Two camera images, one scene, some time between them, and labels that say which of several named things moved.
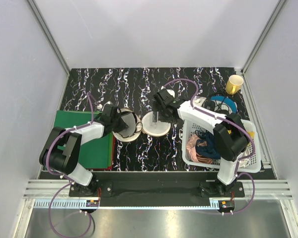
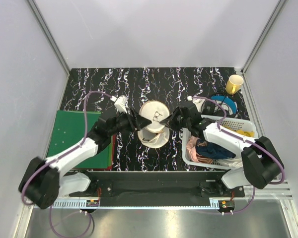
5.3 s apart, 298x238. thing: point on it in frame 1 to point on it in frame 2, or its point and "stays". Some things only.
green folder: x=97 y=153 stays
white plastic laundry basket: x=254 y=149 stays
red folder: x=113 y=154 stays
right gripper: x=158 y=108 to x=170 y=121
